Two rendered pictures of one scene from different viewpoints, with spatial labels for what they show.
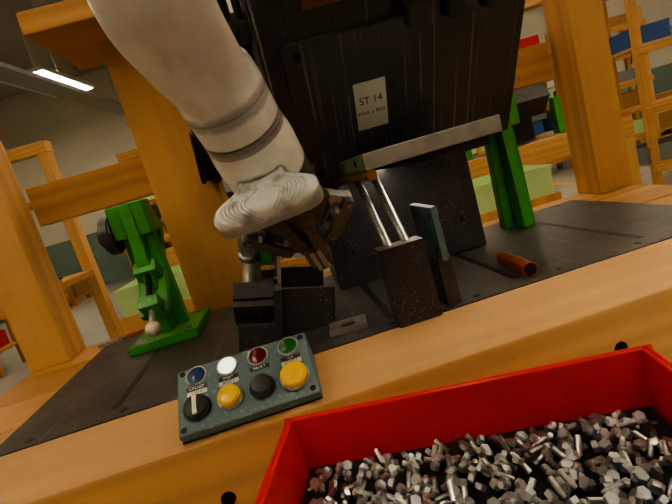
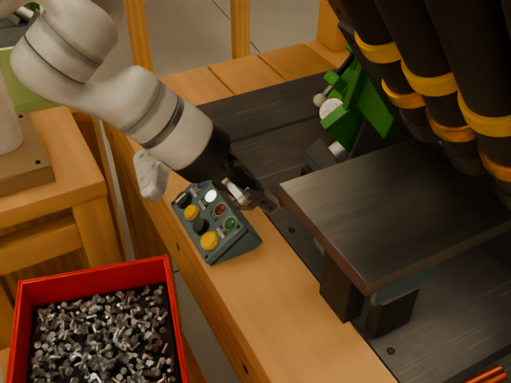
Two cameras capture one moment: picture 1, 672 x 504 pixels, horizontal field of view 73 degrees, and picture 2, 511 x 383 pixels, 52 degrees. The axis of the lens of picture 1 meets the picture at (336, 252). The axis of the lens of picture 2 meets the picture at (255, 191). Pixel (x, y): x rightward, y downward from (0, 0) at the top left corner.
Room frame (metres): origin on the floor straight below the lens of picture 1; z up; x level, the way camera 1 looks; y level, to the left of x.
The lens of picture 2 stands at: (0.30, -0.45, 1.50)
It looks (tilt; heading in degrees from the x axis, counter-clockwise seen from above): 41 degrees down; 67
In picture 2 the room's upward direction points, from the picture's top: straight up
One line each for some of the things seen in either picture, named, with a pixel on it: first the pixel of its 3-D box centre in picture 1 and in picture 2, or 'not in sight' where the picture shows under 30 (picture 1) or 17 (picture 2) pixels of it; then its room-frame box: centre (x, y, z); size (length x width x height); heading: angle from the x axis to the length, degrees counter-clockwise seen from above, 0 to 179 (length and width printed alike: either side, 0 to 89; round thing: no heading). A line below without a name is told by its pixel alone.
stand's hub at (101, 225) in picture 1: (109, 236); not in sight; (0.88, 0.41, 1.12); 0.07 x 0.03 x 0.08; 4
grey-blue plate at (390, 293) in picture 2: (433, 251); (402, 288); (0.64, -0.13, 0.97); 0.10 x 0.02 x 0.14; 4
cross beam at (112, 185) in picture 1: (302, 131); not in sight; (1.16, 0.00, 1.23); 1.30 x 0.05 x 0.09; 94
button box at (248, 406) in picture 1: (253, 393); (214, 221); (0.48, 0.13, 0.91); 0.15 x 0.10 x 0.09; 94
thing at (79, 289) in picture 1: (55, 300); not in sight; (8.62, 5.37, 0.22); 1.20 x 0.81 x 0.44; 2
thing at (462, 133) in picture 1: (391, 157); (460, 182); (0.70, -0.12, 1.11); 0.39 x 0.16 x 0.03; 4
